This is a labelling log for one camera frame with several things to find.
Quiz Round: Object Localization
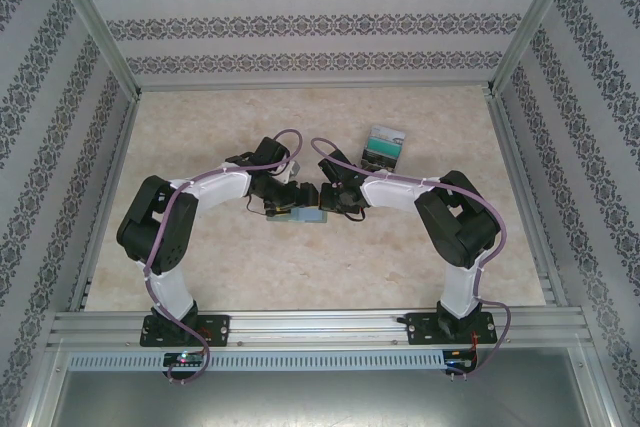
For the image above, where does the aluminium side rail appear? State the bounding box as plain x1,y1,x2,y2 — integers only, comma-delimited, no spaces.
487,91,570,308
68,94,144,313

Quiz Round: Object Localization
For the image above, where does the aluminium frame strut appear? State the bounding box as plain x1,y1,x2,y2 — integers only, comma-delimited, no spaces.
579,341,624,427
19,341,69,427

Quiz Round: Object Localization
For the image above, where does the aluminium mounting rail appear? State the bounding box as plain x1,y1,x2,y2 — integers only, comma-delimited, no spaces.
47,310,586,348

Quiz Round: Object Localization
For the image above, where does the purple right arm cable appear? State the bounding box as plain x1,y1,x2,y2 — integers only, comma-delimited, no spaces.
310,137,513,381

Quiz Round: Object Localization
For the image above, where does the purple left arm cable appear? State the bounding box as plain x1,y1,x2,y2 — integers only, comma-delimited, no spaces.
142,129,305,384

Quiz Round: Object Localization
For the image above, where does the aluminium frame post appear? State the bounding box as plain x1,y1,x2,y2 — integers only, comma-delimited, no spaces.
485,0,587,97
42,0,144,101

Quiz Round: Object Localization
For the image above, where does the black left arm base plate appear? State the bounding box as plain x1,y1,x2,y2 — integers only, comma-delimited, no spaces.
141,314,231,348

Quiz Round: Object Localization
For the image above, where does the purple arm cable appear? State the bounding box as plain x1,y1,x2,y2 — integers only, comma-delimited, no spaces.
310,137,513,381
142,129,305,384

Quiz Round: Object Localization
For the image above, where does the grey sheet metal panel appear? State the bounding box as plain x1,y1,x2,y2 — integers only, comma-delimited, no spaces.
49,346,601,427

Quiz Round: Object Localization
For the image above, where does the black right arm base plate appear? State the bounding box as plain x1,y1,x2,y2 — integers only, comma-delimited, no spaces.
405,311,497,347

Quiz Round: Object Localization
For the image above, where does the grey green card holder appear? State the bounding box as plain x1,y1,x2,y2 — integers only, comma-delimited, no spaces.
266,205,330,227

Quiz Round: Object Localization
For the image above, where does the thin black left gripper cable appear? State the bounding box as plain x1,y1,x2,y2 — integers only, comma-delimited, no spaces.
248,192,275,218

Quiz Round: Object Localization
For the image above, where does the slotted grey cable duct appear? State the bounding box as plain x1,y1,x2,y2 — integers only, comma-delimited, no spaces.
67,350,446,372

